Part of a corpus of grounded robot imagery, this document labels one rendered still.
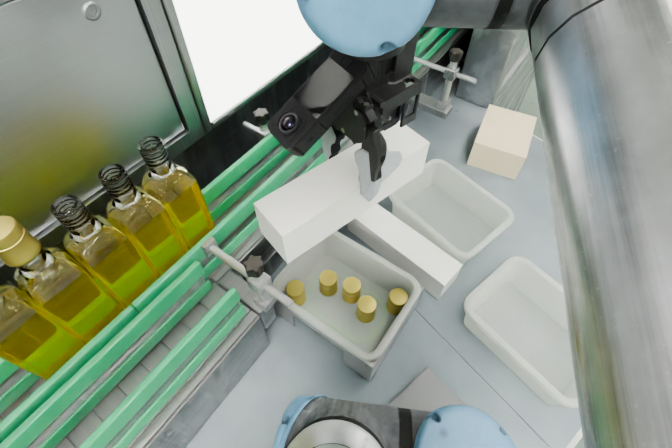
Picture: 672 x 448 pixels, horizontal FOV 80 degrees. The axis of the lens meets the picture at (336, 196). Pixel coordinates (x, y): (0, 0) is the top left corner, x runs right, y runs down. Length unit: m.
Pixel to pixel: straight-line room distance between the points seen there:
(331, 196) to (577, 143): 0.34
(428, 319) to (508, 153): 0.44
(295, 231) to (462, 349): 0.45
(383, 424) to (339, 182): 0.28
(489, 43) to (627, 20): 0.96
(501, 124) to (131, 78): 0.82
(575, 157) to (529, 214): 0.84
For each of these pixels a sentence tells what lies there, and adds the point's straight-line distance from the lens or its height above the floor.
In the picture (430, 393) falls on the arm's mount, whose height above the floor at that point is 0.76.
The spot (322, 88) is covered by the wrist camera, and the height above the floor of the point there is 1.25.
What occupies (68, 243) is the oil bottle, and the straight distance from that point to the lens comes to 0.56.
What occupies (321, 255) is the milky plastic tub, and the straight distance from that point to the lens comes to 0.82.
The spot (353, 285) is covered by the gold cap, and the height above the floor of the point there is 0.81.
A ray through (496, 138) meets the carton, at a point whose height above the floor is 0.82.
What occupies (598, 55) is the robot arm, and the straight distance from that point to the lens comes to 0.20.
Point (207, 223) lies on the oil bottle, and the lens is 0.65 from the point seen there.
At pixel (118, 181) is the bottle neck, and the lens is 0.53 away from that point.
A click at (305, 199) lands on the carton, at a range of 0.48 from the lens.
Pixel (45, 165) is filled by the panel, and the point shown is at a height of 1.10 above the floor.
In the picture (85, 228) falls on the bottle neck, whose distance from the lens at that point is 0.54.
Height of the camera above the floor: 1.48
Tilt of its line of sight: 51 degrees down
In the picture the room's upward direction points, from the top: straight up
